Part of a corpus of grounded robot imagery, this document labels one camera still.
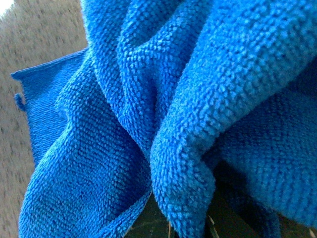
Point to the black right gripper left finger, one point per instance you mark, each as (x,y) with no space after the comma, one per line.
(151,223)

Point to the blue microfiber cloth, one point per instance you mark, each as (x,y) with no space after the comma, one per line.
(175,98)

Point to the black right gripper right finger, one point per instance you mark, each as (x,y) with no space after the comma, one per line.
(230,213)

